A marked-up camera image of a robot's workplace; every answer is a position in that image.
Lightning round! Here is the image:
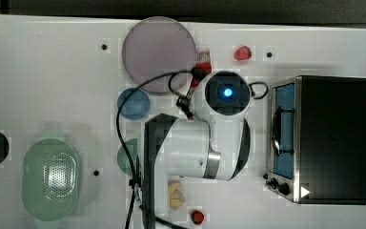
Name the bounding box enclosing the red ketchup bottle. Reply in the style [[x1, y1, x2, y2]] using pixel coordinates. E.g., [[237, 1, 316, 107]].
[[191, 50, 212, 88]]

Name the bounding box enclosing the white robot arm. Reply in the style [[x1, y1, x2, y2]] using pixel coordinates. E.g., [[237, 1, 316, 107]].
[[139, 71, 252, 229]]

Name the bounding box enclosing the grey round plate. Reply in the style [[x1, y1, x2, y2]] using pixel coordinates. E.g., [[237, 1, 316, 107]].
[[122, 16, 196, 85]]

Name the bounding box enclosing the blue bowl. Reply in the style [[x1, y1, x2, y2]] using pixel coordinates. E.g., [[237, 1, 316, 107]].
[[117, 88, 151, 120]]

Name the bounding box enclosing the green mug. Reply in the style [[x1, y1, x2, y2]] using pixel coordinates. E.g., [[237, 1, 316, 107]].
[[117, 138, 137, 176]]

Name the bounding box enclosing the toy strawberry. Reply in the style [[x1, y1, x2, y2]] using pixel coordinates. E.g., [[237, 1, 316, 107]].
[[234, 46, 253, 61]]

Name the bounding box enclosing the small red toy fruit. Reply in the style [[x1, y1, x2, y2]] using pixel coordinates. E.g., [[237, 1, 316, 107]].
[[191, 210, 205, 225]]

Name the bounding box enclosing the black toaster oven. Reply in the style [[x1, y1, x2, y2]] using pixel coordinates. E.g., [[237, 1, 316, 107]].
[[264, 75, 366, 205]]

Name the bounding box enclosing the green colander basket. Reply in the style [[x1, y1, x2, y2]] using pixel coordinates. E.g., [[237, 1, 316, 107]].
[[21, 138, 79, 221]]

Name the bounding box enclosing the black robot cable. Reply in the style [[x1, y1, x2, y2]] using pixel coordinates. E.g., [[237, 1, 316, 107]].
[[115, 70, 270, 229]]

